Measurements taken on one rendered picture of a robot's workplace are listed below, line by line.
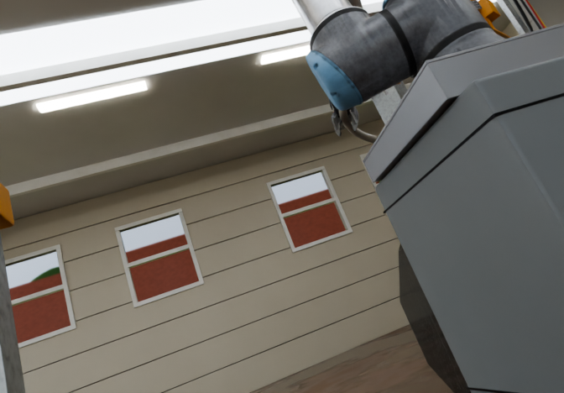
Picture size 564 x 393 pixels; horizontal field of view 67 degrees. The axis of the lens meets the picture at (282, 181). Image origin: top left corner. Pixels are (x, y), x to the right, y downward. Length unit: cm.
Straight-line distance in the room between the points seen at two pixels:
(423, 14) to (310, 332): 715
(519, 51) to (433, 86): 16
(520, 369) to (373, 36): 63
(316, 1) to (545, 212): 66
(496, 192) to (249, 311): 716
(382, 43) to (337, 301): 724
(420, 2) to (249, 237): 719
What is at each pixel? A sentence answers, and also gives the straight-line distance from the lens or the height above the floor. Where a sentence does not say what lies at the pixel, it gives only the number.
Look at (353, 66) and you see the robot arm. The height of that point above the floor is 106.
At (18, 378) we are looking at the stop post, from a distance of 88.
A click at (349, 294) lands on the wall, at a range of 806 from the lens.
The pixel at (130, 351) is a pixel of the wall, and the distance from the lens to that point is 776.
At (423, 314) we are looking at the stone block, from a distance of 204.
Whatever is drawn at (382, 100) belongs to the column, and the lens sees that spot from 315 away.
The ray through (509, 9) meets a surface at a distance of 513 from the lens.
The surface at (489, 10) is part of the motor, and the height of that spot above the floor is 190.
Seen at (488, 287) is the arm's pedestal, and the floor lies 59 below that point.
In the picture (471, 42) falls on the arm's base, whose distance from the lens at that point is 89.
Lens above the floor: 64
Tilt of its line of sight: 18 degrees up
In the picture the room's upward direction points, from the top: 22 degrees counter-clockwise
